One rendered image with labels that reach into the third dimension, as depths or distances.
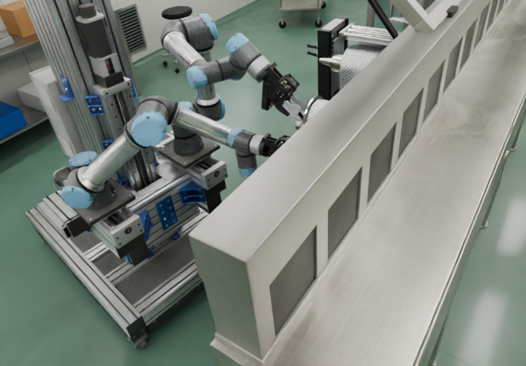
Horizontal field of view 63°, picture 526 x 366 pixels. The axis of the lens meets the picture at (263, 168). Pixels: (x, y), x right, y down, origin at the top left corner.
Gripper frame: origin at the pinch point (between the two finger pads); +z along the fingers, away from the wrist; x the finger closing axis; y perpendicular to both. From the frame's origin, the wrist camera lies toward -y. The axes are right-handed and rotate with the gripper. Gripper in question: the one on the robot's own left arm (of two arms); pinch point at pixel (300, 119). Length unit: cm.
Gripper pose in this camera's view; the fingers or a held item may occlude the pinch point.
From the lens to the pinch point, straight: 148.0
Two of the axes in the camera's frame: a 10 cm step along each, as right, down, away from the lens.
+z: 6.9, 7.3, 0.1
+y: 4.7, -4.3, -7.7
